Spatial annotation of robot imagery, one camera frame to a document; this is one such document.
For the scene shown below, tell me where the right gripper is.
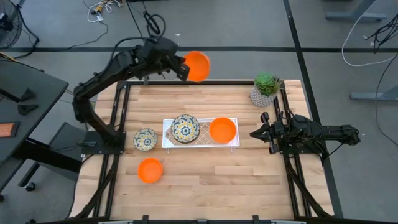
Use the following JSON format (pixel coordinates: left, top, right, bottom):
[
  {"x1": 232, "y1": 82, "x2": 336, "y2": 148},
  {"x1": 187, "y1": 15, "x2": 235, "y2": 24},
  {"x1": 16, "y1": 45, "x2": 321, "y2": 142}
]
[{"x1": 249, "y1": 112, "x2": 285, "y2": 156}]

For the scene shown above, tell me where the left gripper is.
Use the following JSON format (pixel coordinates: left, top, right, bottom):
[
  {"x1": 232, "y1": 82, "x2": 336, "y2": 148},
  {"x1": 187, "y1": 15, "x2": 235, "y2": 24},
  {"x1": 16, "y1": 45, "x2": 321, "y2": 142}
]
[{"x1": 143, "y1": 37, "x2": 191, "y2": 82}]

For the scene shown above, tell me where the orange plastic mini bowl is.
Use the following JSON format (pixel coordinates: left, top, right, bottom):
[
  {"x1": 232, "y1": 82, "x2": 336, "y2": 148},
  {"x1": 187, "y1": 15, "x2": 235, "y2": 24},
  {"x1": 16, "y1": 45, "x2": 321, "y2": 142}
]
[
  {"x1": 183, "y1": 50, "x2": 211, "y2": 83},
  {"x1": 208, "y1": 116, "x2": 238, "y2": 145},
  {"x1": 137, "y1": 157, "x2": 164, "y2": 184}
]

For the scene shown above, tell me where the yellow blue floral bowl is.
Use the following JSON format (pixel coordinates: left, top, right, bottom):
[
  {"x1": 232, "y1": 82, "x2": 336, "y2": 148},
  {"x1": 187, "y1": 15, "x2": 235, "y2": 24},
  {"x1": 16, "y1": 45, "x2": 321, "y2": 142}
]
[
  {"x1": 133, "y1": 128, "x2": 159, "y2": 152},
  {"x1": 170, "y1": 114, "x2": 201, "y2": 144}
]

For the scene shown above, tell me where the succulent in patterned pot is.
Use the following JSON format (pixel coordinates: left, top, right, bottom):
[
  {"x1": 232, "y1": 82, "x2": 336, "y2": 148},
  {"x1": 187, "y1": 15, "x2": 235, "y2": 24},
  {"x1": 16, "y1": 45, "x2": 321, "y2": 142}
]
[{"x1": 249, "y1": 72, "x2": 282, "y2": 108}]

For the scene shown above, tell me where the white lattice shelf rack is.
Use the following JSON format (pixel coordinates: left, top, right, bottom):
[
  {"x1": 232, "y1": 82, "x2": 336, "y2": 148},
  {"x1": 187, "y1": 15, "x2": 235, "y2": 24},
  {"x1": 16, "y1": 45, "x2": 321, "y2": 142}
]
[{"x1": 162, "y1": 117, "x2": 241, "y2": 155}]

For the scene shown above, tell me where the gray desk foot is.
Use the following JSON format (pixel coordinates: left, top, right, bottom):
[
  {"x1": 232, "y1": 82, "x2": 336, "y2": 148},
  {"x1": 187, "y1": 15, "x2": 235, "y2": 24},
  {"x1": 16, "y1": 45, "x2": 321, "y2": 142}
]
[
  {"x1": 350, "y1": 85, "x2": 398, "y2": 102},
  {"x1": 325, "y1": 0, "x2": 388, "y2": 22}
]

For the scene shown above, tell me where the large black wedge block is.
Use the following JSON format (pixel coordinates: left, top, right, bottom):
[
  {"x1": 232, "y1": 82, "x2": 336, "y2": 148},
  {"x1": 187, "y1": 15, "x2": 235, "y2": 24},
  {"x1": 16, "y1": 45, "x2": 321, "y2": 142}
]
[{"x1": 0, "y1": 86, "x2": 37, "y2": 103}]

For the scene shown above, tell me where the small black wedge block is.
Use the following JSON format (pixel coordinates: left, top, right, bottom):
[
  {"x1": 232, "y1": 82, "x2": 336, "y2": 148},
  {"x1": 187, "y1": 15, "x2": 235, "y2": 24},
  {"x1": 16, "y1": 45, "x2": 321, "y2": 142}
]
[{"x1": 17, "y1": 103, "x2": 40, "y2": 116}]

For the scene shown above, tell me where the black side desk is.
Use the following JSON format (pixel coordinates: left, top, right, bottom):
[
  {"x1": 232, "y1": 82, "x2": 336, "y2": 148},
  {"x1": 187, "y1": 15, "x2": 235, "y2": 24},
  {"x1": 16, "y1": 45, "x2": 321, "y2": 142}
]
[{"x1": 0, "y1": 58, "x2": 83, "y2": 203}]

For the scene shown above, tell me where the black floor fan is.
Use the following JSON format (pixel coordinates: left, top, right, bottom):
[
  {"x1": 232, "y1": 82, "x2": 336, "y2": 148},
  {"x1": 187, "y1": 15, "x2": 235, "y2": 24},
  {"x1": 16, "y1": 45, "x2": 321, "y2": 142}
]
[{"x1": 0, "y1": 0, "x2": 40, "y2": 60}]

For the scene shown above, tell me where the coiled black cable loop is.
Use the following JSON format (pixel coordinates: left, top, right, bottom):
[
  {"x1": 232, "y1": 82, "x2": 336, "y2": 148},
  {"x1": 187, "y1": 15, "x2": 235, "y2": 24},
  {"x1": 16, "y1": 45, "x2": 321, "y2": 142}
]
[{"x1": 142, "y1": 11, "x2": 161, "y2": 35}]

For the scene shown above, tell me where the black metal table frame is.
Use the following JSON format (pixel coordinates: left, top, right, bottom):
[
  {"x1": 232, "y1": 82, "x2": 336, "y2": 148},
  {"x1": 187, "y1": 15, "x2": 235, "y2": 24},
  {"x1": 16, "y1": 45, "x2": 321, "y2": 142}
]
[{"x1": 73, "y1": 70, "x2": 335, "y2": 224}]

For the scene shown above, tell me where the long black floor cable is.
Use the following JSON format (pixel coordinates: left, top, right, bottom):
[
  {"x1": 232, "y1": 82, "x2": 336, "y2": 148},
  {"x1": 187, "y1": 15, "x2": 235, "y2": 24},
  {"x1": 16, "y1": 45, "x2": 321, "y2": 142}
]
[{"x1": 126, "y1": 0, "x2": 166, "y2": 79}]

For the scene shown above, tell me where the thin black floor cable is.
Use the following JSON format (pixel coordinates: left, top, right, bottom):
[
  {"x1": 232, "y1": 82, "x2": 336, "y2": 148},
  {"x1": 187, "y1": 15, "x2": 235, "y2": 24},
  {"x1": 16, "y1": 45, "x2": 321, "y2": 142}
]
[{"x1": 67, "y1": 21, "x2": 109, "y2": 50}]

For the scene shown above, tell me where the white and yellow cable bundle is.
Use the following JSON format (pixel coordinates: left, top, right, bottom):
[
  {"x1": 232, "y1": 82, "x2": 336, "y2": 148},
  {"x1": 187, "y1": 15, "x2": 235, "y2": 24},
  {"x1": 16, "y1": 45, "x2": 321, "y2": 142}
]
[{"x1": 86, "y1": 0, "x2": 122, "y2": 23}]

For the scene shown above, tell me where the white floor cable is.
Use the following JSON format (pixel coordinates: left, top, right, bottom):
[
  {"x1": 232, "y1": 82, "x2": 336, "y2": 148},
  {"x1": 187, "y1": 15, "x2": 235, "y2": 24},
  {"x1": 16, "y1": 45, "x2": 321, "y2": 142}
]
[{"x1": 341, "y1": 0, "x2": 398, "y2": 67}]

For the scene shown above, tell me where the curved black floor cable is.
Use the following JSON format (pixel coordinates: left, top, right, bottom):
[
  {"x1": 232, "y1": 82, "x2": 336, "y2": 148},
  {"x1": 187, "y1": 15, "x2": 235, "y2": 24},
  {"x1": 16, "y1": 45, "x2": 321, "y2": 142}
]
[{"x1": 374, "y1": 53, "x2": 398, "y2": 147}]

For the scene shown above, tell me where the black cable bundle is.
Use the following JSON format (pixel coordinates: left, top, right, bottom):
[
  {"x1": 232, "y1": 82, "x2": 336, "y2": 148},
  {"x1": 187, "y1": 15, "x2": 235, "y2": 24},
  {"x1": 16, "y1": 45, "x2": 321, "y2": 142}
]
[{"x1": 366, "y1": 14, "x2": 398, "y2": 54}]

